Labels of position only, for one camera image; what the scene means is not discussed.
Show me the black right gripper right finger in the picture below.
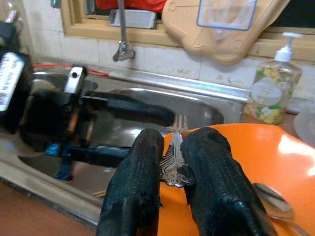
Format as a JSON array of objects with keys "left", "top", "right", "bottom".
[{"left": 180, "top": 126, "right": 279, "bottom": 236}]

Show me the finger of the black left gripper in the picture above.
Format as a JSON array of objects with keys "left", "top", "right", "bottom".
[
  {"left": 80, "top": 90, "right": 175, "bottom": 126},
  {"left": 64, "top": 144, "right": 131, "bottom": 168}
]

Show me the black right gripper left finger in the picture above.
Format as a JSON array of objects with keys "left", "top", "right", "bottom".
[{"left": 95, "top": 127, "right": 165, "bottom": 236}]

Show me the orange plastic bowl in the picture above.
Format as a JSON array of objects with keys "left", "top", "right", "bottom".
[{"left": 157, "top": 122, "right": 315, "bottom": 236}]

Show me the ornate silver fork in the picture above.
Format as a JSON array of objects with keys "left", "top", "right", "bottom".
[{"left": 159, "top": 113, "right": 197, "bottom": 189}]

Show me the silver spoon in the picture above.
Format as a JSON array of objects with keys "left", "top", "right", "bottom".
[{"left": 252, "top": 182, "right": 311, "bottom": 236}]

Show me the stainless steel double sink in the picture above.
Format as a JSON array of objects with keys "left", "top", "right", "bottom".
[{"left": 0, "top": 62, "right": 249, "bottom": 227}]

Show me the grey ribbed window vent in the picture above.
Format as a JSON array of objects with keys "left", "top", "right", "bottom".
[{"left": 109, "top": 9, "right": 158, "bottom": 30}]

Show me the beige plastic cutting board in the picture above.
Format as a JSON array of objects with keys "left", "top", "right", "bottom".
[{"left": 161, "top": 0, "right": 291, "bottom": 66}]

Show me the red cloth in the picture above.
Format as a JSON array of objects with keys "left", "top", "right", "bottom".
[{"left": 95, "top": 0, "right": 168, "bottom": 13}]

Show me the floral soap pump bottle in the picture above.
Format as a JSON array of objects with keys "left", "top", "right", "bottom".
[{"left": 244, "top": 31, "right": 303, "bottom": 125}]

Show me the clear plastic container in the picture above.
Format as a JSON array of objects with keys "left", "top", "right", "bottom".
[{"left": 196, "top": 0, "right": 258, "bottom": 31}]

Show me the red cable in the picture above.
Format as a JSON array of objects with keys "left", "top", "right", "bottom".
[{"left": 31, "top": 62, "right": 110, "bottom": 77}]

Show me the chrome wall tap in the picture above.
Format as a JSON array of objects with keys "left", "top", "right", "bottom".
[{"left": 112, "top": 0, "right": 135, "bottom": 62}]

